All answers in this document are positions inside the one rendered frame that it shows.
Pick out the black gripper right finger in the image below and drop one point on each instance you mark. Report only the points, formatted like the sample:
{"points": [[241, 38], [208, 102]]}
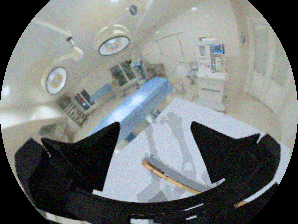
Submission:
{"points": [[219, 152]]}

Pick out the long wooden rail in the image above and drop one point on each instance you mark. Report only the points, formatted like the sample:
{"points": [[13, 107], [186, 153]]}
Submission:
{"points": [[171, 181]]}

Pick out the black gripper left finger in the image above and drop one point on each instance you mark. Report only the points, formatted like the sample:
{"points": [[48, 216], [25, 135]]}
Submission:
{"points": [[90, 157]]}

